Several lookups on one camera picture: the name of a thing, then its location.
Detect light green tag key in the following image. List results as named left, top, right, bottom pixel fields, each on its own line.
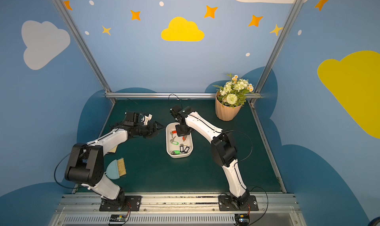
left=170, top=139, right=179, bottom=145

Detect white oval storage box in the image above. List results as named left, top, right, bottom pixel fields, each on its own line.
left=165, top=123, right=194, bottom=158

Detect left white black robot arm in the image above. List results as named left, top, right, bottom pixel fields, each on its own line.
left=64, top=112, right=163, bottom=211

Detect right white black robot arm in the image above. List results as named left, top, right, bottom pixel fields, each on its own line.
left=170, top=105, right=250, bottom=208

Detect bright green tag key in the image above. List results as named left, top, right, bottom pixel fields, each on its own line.
left=171, top=150, right=181, bottom=155

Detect pink ribbed flower pot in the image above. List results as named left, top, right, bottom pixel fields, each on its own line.
left=215, top=92, right=242, bottom=121

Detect blue brush with bristles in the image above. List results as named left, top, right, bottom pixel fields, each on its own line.
left=105, top=158, right=127, bottom=179

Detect white green artificial flowers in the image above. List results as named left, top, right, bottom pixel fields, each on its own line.
left=213, top=73, right=254, bottom=108

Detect left green circuit board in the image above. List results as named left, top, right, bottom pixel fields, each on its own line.
left=109, top=214, right=127, bottom=223

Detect green circuit board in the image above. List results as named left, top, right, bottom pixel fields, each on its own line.
left=109, top=214, right=127, bottom=223
left=235, top=214, right=250, bottom=226

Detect right green circuit board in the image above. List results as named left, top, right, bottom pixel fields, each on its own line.
left=235, top=214, right=250, bottom=226

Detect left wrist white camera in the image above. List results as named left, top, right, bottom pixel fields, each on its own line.
left=139, top=113, right=152, bottom=126

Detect rear aluminium frame bar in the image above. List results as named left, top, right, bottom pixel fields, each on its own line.
left=105, top=92, right=262, bottom=99

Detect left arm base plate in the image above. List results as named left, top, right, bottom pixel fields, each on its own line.
left=99, top=195, right=142, bottom=212

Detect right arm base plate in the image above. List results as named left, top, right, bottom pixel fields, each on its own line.
left=218, top=194, right=259, bottom=212

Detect front aluminium rail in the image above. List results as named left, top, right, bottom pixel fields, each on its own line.
left=49, top=192, right=306, bottom=226

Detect left aluminium frame post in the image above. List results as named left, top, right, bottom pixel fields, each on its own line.
left=51, top=0, right=112, bottom=95

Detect aluminium frame post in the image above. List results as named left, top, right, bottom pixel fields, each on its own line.
left=51, top=0, right=112, bottom=95
left=249, top=0, right=304, bottom=107

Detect right aluminium frame post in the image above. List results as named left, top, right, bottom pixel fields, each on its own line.
left=249, top=0, right=304, bottom=107

